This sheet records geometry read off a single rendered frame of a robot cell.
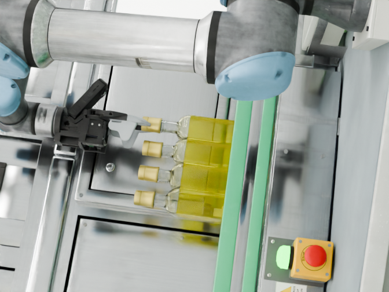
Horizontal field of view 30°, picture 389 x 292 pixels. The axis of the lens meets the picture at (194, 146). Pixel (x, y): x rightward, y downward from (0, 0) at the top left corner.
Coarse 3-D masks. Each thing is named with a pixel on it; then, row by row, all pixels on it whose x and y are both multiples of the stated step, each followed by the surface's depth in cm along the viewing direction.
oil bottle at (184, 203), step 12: (168, 192) 159; (180, 192) 158; (192, 192) 158; (204, 192) 158; (168, 204) 158; (180, 204) 157; (192, 204) 157; (204, 204) 157; (216, 204) 157; (180, 216) 160; (192, 216) 158; (204, 216) 157; (216, 216) 157
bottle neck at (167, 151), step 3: (165, 144) 163; (162, 147) 163; (165, 147) 163; (168, 147) 163; (171, 147) 163; (162, 150) 162; (165, 150) 162; (168, 150) 162; (171, 150) 162; (162, 153) 163; (165, 153) 163; (168, 153) 162; (171, 153) 162; (162, 156) 163; (165, 156) 163; (168, 156) 163; (171, 156) 163
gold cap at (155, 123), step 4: (144, 116) 165; (148, 120) 164; (152, 120) 164; (156, 120) 164; (160, 120) 164; (152, 124) 164; (156, 124) 164; (160, 124) 164; (144, 128) 164; (148, 128) 164; (152, 128) 164; (156, 128) 164; (156, 132) 165; (160, 132) 166
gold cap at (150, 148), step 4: (144, 140) 164; (144, 144) 163; (148, 144) 163; (152, 144) 163; (156, 144) 163; (160, 144) 163; (144, 148) 162; (148, 148) 162; (152, 148) 162; (156, 148) 162; (160, 148) 162; (144, 152) 163; (148, 152) 163; (152, 152) 162; (156, 152) 162; (160, 152) 162; (156, 156) 163; (160, 156) 163
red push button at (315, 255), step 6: (312, 246) 132; (318, 246) 132; (306, 252) 132; (312, 252) 131; (318, 252) 131; (324, 252) 131; (306, 258) 131; (312, 258) 131; (318, 258) 131; (324, 258) 131; (312, 264) 131; (318, 264) 131
